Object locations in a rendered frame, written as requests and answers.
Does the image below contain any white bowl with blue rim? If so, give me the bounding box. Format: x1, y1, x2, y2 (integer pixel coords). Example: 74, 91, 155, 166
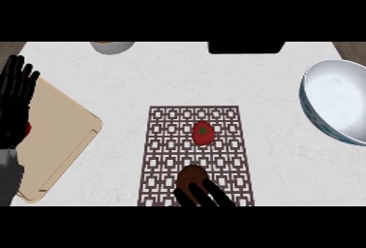
297, 58, 366, 147

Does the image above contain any red tomato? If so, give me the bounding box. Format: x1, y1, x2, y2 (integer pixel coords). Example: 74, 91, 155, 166
192, 120, 216, 146

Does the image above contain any black appliance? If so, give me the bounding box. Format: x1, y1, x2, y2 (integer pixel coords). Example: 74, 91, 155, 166
207, 41, 287, 55

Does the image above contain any grey cup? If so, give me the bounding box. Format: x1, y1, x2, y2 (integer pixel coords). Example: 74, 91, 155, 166
89, 41, 136, 56

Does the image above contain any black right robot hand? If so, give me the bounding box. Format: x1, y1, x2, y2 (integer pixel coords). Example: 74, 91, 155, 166
172, 177, 240, 207

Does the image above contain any brown chocolate cupcake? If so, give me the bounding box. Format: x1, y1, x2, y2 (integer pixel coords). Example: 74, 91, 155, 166
176, 164, 211, 203

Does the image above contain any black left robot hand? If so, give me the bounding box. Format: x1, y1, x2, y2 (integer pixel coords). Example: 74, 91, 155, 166
0, 54, 42, 150

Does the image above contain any pale wooden cutting board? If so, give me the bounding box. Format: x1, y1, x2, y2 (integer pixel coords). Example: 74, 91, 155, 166
17, 77, 105, 204

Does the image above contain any brown patterned placemat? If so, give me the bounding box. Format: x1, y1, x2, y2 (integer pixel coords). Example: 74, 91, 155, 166
136, 105, 256, 207

